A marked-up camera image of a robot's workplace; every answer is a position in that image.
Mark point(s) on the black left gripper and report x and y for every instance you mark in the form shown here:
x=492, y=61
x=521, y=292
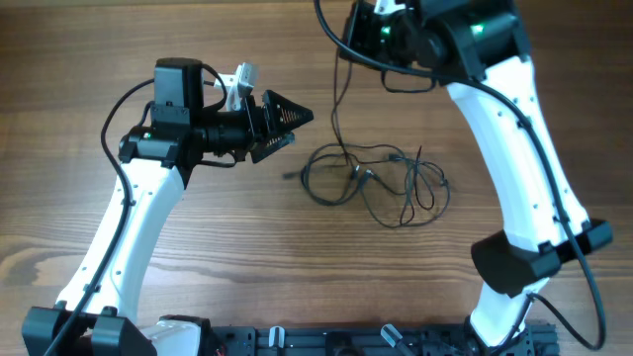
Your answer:
x=255, y=129

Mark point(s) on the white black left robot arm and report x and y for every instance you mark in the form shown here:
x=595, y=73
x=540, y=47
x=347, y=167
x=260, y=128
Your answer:
x=197, y=117

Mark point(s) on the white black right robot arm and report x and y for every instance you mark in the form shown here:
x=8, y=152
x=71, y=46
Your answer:
x=479, y=51

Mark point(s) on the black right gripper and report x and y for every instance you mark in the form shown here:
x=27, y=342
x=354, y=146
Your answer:
x=349, y=32

